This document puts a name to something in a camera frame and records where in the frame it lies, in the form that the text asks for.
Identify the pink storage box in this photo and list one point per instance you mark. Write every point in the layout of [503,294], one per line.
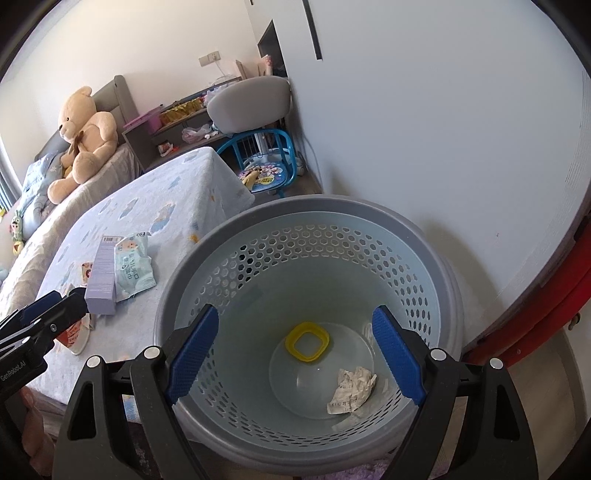
[145,121]

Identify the blue child chair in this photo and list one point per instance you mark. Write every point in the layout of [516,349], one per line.
[268,177]

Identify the small white red-heart sachet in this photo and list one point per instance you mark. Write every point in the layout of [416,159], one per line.
[84,272]

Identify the wall power outlet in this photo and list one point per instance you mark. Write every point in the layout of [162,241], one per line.
[209,58]

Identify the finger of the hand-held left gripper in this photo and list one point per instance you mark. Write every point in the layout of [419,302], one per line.
[41,305]
[69,311]

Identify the light blue quilt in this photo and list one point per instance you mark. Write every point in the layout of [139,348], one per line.
[37,184]

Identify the grey bedside shelf unit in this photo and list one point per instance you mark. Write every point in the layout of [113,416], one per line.
[138,143]

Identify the red frame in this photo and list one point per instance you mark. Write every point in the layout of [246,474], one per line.
[545,314]

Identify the gold foil snack packs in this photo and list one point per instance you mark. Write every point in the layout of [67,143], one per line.
[180,110]

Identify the grey curtain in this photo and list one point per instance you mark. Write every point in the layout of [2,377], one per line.
[4,180]

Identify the large beige teddy bear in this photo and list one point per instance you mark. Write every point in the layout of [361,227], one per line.
[87,138]

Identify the cream red-print snack wrapper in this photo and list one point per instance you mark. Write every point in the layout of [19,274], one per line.
[76,339]

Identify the white wardrobe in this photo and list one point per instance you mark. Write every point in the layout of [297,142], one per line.
[415,138]

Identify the small green plush toy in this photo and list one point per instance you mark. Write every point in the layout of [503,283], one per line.
[17,226]

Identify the crumpled white paper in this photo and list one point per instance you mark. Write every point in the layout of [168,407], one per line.
[351,392]

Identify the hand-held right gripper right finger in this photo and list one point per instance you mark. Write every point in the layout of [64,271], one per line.
[399,355]

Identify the bed with beige sheet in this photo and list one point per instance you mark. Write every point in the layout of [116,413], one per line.
[46,230]

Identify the pale purple carton box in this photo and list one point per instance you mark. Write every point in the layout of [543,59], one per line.
[99,286]

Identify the light blue printed blanket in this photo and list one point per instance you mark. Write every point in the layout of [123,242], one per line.
[161,198]

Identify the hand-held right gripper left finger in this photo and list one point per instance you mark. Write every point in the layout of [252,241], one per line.
[194,355]

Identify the green wet wipes packet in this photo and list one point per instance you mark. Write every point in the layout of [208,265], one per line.
[134,267]

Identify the grey upholstered chair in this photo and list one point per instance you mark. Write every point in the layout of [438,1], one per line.
[249,101]

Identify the white plastic bag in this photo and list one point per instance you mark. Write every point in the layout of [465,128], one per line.
[194,134]

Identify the translucent plastic bag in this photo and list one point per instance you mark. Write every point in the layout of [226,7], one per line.
[217,90]

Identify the pink cloth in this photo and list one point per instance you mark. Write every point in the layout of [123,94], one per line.
[37,429]

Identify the grey perforated plastic basket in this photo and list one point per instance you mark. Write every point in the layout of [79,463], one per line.
[323,286]

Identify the grey padded headboard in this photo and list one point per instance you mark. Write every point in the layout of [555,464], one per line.
[122,99]

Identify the yellow toy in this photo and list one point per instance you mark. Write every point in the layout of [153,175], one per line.
[250,179]

